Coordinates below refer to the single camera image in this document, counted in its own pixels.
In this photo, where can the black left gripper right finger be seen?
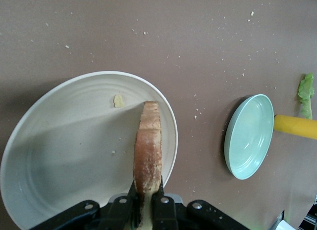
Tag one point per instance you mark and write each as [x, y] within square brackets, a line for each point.
[164, 212]

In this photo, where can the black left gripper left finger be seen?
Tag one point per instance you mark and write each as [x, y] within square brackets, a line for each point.
[121, 212]

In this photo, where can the brown bread slice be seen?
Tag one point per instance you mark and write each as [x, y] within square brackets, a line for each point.
[148, 145]

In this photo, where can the yellow squeeze bottle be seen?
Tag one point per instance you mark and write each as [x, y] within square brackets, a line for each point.
[297, 127]

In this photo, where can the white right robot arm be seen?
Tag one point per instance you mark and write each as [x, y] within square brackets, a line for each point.
[284, 223]

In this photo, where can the beige plate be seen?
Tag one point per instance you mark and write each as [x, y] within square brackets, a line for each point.
[74, 140]

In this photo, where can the mint green plate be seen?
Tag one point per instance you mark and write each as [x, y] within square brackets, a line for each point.
[250, 138]

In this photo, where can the bread crumb chunk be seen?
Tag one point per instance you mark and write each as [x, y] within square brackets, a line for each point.
[119, 101]

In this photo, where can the green lettuce leaf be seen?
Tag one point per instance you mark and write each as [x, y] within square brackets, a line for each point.
[306, 96]

